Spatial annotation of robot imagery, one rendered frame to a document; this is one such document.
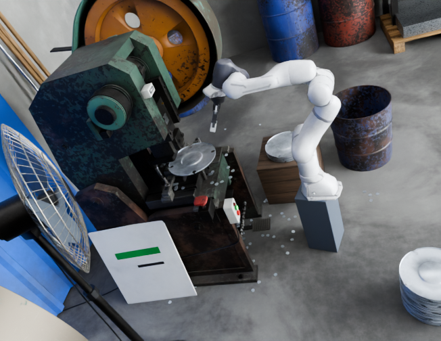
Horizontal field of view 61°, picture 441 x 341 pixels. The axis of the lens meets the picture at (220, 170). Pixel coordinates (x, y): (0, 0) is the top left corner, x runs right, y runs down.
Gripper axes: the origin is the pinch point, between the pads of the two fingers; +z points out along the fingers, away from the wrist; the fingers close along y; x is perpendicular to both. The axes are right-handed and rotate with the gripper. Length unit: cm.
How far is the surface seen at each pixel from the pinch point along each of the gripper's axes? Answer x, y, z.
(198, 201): 0.6, -37.9, 20.4
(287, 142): -52, 45, 34
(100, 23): 71, 33, -31
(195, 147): 8.9, 7.5, 22.5
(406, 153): -140, 57, 33
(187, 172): 10.1, -15.2, 23.0
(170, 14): 33, 33, -43
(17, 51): 142, 65, 12
